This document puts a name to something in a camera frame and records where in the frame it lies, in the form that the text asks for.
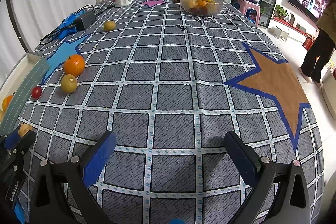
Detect pink plastic stool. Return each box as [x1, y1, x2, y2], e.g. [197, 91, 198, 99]
[238, 0, 260, 25]

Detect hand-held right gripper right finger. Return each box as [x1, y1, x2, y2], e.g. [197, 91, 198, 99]
[224, 131, 313, 224]

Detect white curtain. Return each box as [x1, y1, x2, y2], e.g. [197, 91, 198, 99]
[0, 0, 104, 88]

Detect white shallow tray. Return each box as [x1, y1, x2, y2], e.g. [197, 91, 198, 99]
[0, 52, 51, 135]

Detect red low television bench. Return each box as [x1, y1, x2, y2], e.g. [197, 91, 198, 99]
[272, 17, 318, 38]

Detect small white step stool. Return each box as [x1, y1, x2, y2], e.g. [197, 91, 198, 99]
[272, 25, 290, 42]

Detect red gift box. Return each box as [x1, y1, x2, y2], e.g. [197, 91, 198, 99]
[302, 35, 317, 51]

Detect grey checked star tablecloth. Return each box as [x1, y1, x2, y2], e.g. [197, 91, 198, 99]
[16, 0, 326, 224]

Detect mixed small fruit pile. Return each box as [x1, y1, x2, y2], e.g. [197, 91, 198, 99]
[182, 0, 218, 14]

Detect smooth yellow-orange orange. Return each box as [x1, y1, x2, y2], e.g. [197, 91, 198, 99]
[2, 95, 14, 112]

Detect yellow-green round fruit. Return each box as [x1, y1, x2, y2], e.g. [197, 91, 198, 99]
[60, 74, 78, 94]

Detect white round low cabinet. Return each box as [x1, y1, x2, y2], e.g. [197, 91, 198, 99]
[322, 67, 336, 119]

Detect orange mandarin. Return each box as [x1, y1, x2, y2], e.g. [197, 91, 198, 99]
[63, 54, 86, 77]

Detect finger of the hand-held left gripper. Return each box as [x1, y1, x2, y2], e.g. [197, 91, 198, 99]
[10, 131, 37, 161]
[0, 126, 21, 151]

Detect potted green plant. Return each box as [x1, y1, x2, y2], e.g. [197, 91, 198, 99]
[274, 4, 289, 20]

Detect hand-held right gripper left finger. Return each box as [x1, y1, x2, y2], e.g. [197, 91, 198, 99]
[29, 131, 117, 224]

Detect yellow husked physalis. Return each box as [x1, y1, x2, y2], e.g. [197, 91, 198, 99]
[19, 123, 33, 136]

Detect black power adapter with cable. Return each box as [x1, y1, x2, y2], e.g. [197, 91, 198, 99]
[40, 4, 116, 45]

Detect glass fruit bowl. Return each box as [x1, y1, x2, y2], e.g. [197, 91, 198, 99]
[179, 0, 225, 17]

